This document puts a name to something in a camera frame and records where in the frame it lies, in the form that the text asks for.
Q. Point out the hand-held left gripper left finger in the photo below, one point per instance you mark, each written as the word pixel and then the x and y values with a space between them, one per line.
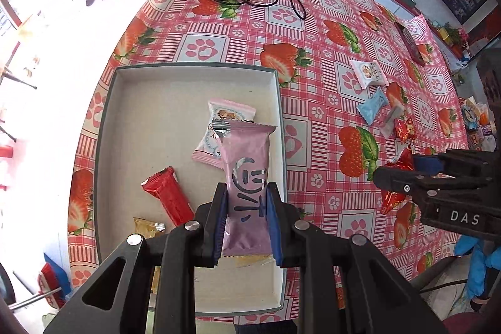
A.
pixel 220 224

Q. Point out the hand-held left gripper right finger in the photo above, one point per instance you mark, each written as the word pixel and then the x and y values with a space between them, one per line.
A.
pixel 274 236

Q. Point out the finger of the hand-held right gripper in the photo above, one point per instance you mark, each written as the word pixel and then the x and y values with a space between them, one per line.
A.
pixel 428 163
pixel 395 179

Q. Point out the red gold-print snack packet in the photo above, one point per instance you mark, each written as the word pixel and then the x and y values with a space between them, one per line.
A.
pixel 391 201

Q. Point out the small red candy packet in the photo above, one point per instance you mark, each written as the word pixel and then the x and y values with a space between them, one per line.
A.
pixel 405 130

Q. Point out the clear snack packet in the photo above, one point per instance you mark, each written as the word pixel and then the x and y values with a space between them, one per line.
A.
pixel 391 121

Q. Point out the light blue snack packet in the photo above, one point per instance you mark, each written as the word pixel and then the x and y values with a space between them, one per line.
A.
pixel 372 109

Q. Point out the white brown-print snack packet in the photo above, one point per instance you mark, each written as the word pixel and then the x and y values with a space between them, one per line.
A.
pixel 368 73

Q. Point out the grey shallow tray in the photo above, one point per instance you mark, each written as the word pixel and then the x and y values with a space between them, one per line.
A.
pixel 156 115

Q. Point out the person's right hand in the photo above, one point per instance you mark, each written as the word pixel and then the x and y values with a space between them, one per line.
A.
pixel 475 267

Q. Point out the golden snack packet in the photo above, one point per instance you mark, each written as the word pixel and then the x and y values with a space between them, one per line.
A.
pixel 250 260
pixel 146 226

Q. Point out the plain red snack packet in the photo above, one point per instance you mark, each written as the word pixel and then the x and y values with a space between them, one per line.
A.
pixel 168 197

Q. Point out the colourful packet pile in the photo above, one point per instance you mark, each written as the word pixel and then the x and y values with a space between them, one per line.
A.
pixel 475 118

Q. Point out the pink and white snack packet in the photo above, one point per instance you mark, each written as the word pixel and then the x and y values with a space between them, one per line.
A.
pixel 231 109

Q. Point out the dark smartphone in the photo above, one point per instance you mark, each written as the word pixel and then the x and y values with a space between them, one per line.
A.
pixel 411 40

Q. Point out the small potted flowers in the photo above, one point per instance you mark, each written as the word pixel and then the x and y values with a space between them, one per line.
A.
pixel 456 34

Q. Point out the red striped object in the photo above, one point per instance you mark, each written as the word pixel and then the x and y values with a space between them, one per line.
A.
pixel 51 281

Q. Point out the red checked strawberry tablecloth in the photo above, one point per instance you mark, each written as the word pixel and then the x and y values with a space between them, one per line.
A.
pixel 235 44

